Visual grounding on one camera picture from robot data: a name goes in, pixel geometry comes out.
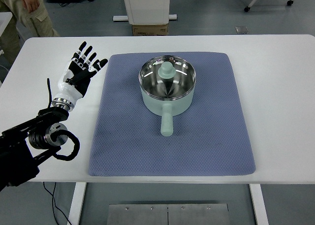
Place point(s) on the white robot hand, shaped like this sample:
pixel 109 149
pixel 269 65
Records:
pixel 67 87

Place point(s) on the glass lid with green knob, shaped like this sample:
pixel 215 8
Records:
pixel 167 72

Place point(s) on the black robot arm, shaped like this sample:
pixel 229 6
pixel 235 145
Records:
pixel 14 158

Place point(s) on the person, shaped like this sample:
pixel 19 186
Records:
pixel 39 18

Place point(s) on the white side table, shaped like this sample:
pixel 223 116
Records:
pixel 5 20

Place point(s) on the person's hand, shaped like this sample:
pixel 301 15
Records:
pixel 30 2

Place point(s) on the brown cardboard box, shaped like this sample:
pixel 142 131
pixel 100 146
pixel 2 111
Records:
pixel 150 30

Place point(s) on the white table leg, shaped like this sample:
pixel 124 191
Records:
pixel 258 202
pixel 76 202

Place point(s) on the blue-grey textured mat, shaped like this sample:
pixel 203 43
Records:
pixel 197 141

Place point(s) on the grey metal plate with screws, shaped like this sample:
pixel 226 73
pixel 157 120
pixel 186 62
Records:
pixel 147 215

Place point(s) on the grey floor socket plate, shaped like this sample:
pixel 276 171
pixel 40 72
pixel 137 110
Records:
pixel 241 29

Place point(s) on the white cabinet pedestal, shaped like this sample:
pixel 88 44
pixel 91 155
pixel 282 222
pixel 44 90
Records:
pixel 147 6

